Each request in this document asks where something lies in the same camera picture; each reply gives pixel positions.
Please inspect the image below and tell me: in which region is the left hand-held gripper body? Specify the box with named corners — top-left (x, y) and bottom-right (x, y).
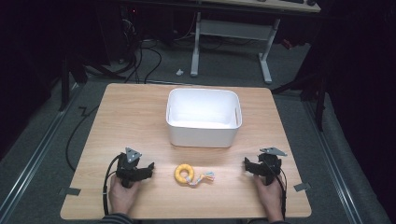
top-left (115, 147), bottom-right (144, 189)

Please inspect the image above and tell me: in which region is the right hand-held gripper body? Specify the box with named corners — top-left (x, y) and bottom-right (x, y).
top-left (257, 147), bottom-right (288, 187)

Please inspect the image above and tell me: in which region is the yellow ring rope toy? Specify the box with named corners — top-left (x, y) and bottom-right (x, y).
top-left (174, 163), bottom-right (216, 188)

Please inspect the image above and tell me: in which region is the white plastic bin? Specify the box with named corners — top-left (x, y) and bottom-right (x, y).
top-left (165, 87), bottom-right (244, 148)

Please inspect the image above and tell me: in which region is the person's left hand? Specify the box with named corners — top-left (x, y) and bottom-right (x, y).
top-left (107, 175), bottom-right (141, 216)

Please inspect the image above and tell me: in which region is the person's right hand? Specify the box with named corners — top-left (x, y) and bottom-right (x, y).
top-left (252, 174), bottom-right (286, 222)

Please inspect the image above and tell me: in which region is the grey tape piece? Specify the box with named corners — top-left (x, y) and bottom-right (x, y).
top-left (293, 182), bottom-right (312, 192)
top-left (57, 187), bottom-right (82, 197)

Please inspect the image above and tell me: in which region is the black metal stand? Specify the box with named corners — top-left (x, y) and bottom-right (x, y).
top-left (58, 52), bottom-right (125, 112)
top-left (271, 62), bottom-right (331, 133)

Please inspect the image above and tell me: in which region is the white-legged wooden desk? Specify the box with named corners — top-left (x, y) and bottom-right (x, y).
top-left (190, 0), bottom-right (321, 85)

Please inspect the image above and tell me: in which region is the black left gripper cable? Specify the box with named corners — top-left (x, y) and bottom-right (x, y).
top-left (102, 154), bottom-right (122, 217)

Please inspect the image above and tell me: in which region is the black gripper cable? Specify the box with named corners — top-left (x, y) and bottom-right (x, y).
top-left (102, 154), bottom-right (122, 217)
top-left (267, 161), bottom-right (288, 220)

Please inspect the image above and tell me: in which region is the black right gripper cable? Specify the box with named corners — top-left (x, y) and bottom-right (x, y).
top-left (267, 161), bottom-right (288, 220)

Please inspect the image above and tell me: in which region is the thin black floor cable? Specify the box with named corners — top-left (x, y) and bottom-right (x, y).
top-left (64, 105), bottom-right (100, 173)

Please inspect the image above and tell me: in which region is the metal floor rail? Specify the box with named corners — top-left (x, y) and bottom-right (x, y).
top-left (0, 84), bottom-right (82, 218)
top-left (303, 101), bottom-right (365, 224)

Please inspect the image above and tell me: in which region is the bundle of black floor cables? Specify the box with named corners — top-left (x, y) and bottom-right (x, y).
top-left (118, 12), bottom-right (163, 84)

